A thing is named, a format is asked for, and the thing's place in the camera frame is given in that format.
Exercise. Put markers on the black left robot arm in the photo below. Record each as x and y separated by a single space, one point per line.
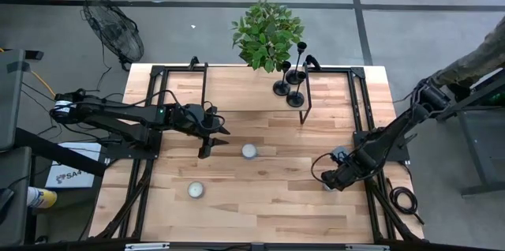
118 111

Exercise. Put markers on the white cardboard box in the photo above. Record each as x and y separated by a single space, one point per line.
71 176

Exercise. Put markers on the grey metal side table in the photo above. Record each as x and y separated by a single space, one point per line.
489 152

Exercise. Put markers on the green leafy plant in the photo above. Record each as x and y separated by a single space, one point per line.
266 34

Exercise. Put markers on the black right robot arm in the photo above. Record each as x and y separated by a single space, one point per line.
386 140

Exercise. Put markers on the dark grey cabinet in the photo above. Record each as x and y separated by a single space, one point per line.
16 195

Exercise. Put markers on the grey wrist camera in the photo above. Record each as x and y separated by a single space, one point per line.
339 151

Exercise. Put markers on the white candle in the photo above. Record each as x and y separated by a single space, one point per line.
195 189
326 188
249 151

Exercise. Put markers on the black diagonal beam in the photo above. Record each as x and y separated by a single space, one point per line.
59 151

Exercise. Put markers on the white and yellow bottle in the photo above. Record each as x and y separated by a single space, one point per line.
41 197

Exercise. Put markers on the person's shoe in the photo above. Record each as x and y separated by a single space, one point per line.
461 92

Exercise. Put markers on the black floor fan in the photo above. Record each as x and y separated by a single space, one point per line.
114 30

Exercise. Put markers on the silver metal bracket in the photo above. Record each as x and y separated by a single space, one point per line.
147 246
367 247

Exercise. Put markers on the black metal table frame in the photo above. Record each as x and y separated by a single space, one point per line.
157 71

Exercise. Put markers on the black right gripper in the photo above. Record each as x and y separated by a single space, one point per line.
339 176

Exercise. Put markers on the person's leg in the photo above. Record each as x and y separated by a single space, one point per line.
481 59

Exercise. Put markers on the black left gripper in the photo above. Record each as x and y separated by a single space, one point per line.
193 118

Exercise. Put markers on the short black candlestick holder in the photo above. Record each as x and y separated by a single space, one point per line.
281 88

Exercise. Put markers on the grey side desk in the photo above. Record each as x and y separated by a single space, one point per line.
10 97

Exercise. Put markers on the tall black candlestick holder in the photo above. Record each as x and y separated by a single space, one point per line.
293 77

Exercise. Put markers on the medium black candlestick holder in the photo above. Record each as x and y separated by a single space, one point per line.
295 99

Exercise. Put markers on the wooden shelf with black legs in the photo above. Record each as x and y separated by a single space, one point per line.
244 89

